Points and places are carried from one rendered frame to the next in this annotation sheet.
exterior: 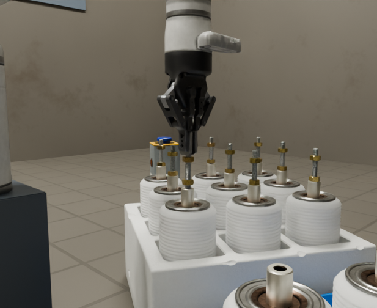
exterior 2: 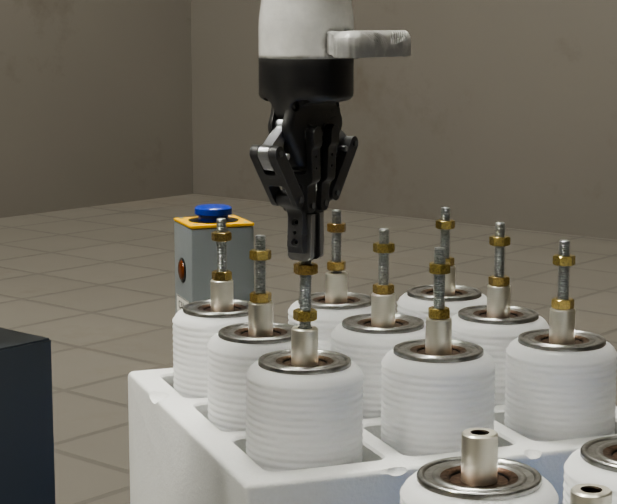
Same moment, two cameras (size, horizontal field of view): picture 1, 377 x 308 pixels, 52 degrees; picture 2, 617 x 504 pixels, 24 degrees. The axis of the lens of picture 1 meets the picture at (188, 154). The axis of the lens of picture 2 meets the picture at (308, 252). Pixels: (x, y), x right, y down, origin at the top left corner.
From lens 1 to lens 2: 0.55 m
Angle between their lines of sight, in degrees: 5
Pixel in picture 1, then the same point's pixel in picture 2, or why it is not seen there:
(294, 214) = (522, 378)
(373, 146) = not seen: outside the picture
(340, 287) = (571, 467)
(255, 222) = (442, 393)
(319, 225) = (571, 399)
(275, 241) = not seen: hidden behind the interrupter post
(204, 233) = (343, 416)
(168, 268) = (277, 482)
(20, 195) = (11, 345)
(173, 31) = (279, 20)
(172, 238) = (278, 428)
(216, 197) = (357, 348)
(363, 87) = not seen: outside the picture
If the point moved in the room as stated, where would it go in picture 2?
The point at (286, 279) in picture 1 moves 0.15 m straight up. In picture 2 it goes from (488, 445) to (493, 196)
